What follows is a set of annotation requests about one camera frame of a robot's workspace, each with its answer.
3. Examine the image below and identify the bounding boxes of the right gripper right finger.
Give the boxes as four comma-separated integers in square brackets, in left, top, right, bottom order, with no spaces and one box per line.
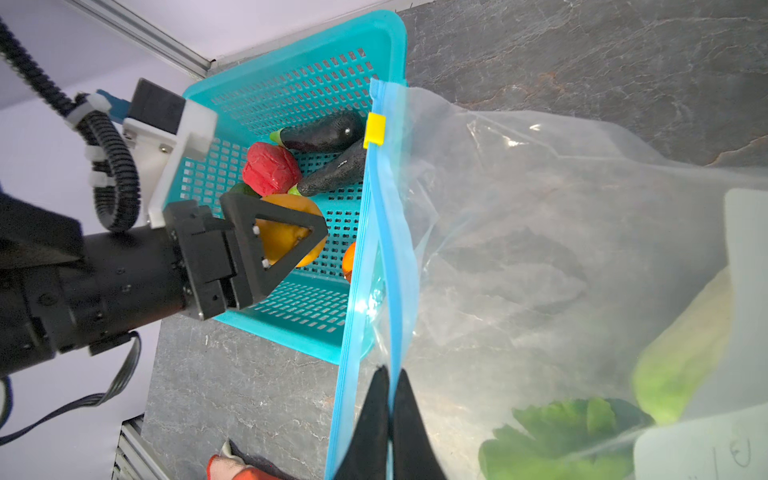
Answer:
[390,370,447,480]

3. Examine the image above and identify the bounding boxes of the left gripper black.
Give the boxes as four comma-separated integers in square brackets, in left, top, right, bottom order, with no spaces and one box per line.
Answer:
[163,192,328,320]

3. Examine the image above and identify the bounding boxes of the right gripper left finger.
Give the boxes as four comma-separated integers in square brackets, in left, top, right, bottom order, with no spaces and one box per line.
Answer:
[334,366,390,480]

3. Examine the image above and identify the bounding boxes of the orange toy fruit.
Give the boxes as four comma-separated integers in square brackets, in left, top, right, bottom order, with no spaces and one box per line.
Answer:
[256,193,322,265]

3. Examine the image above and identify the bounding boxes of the teal plastic basket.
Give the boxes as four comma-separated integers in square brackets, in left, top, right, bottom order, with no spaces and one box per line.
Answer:
[168,10,407,364]

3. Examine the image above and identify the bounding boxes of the small orange toy carrot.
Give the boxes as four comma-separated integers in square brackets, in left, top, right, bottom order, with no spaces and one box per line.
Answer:
[341,243,356,282]

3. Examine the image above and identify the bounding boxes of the clear zip top bag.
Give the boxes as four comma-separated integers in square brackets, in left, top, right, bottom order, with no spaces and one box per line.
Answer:
[326,81,767,479]

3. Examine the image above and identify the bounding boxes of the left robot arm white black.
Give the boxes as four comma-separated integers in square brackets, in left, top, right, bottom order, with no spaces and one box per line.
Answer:
[1,28,328,419]

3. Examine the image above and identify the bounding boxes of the yellow green toy corn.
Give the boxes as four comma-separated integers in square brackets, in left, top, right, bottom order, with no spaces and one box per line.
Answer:
[229,182,261,199]

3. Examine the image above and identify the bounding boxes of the red toy strawberry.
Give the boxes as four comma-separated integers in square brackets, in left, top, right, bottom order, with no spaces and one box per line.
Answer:
[242,142,302,197]

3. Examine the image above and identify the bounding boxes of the dark toy eggplant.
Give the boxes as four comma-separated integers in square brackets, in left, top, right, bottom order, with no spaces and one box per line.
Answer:
[288,140,367,197]
[269,110,365,153]

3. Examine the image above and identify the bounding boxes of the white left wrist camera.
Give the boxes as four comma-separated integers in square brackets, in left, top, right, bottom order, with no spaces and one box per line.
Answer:
[122,78,218,228]

